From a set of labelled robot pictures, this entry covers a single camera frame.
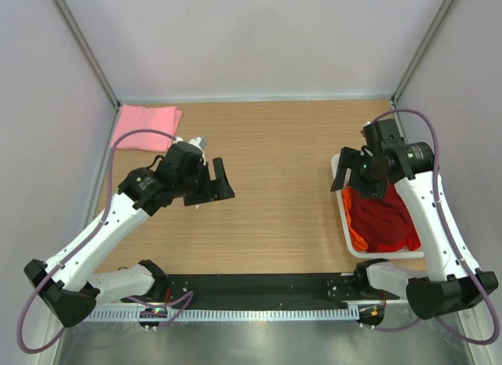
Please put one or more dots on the bright red t-shirt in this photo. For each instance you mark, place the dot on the bright red t-shirt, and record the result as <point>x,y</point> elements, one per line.
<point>410,242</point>

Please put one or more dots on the dark red t-shirt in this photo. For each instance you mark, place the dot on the dark red t-shirt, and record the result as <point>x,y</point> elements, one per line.
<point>381,220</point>

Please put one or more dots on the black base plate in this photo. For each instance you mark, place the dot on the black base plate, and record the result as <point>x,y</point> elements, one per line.
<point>264,291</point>

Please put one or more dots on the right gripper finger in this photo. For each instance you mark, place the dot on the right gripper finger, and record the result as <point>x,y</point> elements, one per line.
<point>350,159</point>
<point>338,181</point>

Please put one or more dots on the folded pink t-shirt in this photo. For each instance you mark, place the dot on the folded pink t-shirt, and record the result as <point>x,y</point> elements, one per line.
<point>164,119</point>

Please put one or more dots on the orange t-shirt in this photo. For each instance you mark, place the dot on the orange t-shirt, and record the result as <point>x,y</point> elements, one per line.
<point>358,243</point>

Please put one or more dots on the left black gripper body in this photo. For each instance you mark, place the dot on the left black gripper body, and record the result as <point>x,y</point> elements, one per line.
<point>187,186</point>

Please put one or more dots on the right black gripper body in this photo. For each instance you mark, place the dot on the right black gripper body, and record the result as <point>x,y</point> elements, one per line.
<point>371,184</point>

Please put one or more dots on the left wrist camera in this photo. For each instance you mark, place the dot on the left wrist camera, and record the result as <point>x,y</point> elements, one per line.
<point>198,142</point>

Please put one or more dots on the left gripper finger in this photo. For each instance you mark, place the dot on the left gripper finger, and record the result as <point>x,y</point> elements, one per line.
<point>220,185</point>
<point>205,190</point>

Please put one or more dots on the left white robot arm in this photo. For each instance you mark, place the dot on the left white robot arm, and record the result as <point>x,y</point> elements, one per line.
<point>68,283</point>

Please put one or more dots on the white slotted cable duct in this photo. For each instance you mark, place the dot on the white slotted cable duct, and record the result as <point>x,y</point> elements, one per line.
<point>131,313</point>

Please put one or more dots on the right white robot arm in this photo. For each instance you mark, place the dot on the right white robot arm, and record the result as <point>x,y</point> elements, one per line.
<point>453,281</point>

